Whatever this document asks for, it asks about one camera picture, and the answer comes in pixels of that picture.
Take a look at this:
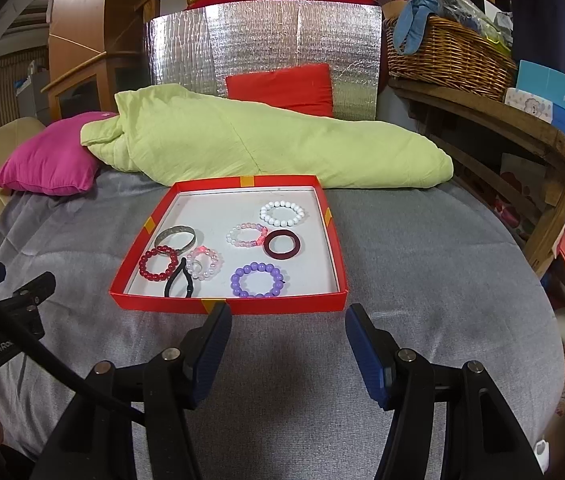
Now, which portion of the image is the black cable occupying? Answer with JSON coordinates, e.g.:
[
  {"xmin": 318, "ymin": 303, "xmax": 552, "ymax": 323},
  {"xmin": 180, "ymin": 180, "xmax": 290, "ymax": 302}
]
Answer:
[{"xmin": 0, "ymin": 269, "xmax": 146, "ymax": 423}]

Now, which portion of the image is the silver metal bangle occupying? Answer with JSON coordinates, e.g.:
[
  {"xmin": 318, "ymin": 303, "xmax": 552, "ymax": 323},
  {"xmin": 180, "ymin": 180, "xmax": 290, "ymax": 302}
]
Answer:
[{"xmin": 155, "ymin": 226, "xmax": 198, "ymax": 256}]

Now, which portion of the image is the wicker basket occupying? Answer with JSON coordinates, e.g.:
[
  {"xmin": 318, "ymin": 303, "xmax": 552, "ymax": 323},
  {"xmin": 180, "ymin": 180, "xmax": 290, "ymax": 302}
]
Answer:
[{"xmin": 385, "ymin": 15, "xmax": 518, "ymax": 102}]

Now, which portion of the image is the white bead bracelet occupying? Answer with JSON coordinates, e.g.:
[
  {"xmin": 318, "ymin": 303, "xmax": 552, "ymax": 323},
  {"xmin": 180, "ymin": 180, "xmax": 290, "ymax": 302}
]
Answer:
[{"xmin": 259, "ymin": 201, "xmax": 308, "ymax": 228}]

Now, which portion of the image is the silver foil board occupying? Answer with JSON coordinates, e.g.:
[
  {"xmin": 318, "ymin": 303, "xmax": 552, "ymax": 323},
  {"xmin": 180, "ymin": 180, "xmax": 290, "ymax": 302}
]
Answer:
[{"xmin": 141, "ymin": 0, "xmax": 383, "ymax": 122}]

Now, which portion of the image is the light blue box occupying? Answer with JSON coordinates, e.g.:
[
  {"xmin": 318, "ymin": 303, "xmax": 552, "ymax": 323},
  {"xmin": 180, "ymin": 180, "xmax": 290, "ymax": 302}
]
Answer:
[{"xmin": 516, "ymin": 60, "xmax": 565, "ymax": 161}]

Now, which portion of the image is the blue cloth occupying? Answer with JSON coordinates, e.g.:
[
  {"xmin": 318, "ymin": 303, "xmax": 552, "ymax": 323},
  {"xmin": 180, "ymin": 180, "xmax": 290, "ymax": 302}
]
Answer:
[{"xmin": 393, "ymin": 0, "xmax": 455, "ymax": 56}]

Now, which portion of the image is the black hair tie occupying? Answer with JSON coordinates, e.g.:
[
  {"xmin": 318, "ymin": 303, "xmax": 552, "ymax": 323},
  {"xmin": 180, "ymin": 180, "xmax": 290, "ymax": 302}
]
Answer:
[{"xmin": 164, "ymin": 257, "xmax": 196, "ymax": 299}]

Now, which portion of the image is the red cushion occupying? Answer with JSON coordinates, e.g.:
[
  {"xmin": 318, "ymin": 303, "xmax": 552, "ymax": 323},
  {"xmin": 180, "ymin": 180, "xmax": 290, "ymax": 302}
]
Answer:
[{"xmin": 225, "ymin": 63, "xmax": 334, "ymax": 118}]

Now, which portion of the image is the pale pink bead bracelet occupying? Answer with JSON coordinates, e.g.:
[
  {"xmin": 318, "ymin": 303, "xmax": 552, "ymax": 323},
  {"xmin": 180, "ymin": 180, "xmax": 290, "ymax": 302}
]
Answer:
[{"xmin": 226, "ymin": 222, "xmax": 269, "ymax": 250}]

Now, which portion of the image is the red bead bracelet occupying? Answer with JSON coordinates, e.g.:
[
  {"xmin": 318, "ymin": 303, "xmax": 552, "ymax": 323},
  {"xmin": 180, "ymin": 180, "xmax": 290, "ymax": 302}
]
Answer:
[{"xmin": 138, "ymin": 246, "xmax": 177, "ymax": 282}]

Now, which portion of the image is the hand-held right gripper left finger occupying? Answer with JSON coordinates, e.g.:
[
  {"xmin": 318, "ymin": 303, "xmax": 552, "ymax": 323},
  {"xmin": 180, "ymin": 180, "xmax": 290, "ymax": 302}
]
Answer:
[{"xmin": 30, "ymin": 302, "xmax": 233, "ymax": 480}]

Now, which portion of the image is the wooden shelf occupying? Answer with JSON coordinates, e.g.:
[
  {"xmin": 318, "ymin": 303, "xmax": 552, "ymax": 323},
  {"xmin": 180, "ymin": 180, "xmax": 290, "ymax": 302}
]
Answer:
[{"xmin": 387, "ymin": 77, "xmax": 565, "ymax": 278}]

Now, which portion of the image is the clear pink bead bracelet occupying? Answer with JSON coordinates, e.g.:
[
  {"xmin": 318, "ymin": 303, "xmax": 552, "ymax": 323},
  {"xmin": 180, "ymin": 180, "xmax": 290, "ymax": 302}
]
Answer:
[{"xmin": 186, "ymin": 246, "xmax": 224, "ymax": 281}]

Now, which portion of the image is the clear plastic bag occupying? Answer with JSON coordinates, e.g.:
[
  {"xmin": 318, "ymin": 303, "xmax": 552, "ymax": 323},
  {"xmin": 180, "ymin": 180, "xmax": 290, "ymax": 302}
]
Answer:
[{"xmin": 412, "ymin": 0, "xmax": 513, "ymax": 56}]

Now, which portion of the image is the magenta pillow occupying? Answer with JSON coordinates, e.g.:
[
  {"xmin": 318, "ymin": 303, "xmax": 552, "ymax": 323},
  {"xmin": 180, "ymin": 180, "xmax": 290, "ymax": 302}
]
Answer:
[{"xmin": 0, "ymin": 111, "xmax": 118, "ymax": 196}]

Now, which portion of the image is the purple bead bracelet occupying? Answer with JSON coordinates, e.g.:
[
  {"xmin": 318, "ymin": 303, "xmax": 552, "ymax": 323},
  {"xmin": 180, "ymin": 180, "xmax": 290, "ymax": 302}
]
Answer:
[{"xmin": 230, "ymin": 262, "xmax": 285, "ymax": 300}]

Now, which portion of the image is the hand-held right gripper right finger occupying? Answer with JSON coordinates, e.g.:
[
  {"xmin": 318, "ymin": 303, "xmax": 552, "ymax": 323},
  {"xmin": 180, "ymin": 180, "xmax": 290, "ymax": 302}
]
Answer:
[{"xmin": 345, "ymin": 304, "xmax": 545, "ymax": 480}]

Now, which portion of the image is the wooden cabinet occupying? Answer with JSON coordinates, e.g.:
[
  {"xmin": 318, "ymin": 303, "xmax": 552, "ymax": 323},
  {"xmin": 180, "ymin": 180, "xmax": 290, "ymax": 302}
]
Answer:
[{"xmin": 42, "ymin": 0, "xmax": 156, "ymax": 121}]

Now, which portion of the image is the dark red ring bangle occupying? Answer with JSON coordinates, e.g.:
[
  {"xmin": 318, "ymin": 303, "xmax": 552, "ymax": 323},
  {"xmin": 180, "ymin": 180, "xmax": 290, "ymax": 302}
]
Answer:
[{"xmin": 262, "ymin": 230, "xmax": 302, "ymax": 262}]

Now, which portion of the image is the white printed box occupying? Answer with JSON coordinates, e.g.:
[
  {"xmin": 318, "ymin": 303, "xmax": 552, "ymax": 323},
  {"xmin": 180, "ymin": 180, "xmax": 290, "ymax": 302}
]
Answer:
[{"xmin": 505, "ymin": 87, "xmax": 565, "ymax": 126}]

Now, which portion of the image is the red cardboard box tray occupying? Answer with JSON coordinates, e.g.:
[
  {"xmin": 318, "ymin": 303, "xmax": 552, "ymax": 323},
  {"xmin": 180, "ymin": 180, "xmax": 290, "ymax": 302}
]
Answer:
[{"xmin": 109, "ymin": 175, "xmax": 349, "ymax": 315}]

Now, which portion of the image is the light green blanket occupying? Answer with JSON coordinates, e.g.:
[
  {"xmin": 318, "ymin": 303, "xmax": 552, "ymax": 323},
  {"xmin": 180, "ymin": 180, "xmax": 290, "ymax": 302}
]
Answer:
[{"xmin": 80, "ymin": 85, "xmax": 454, "ymax": 190}]

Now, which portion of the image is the navy tote bag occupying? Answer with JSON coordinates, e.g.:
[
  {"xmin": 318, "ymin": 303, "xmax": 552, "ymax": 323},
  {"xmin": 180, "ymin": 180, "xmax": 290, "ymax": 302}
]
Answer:
[{"xmin": 509, "ymin": 0, "xmax": 565, "ymax": 78}]

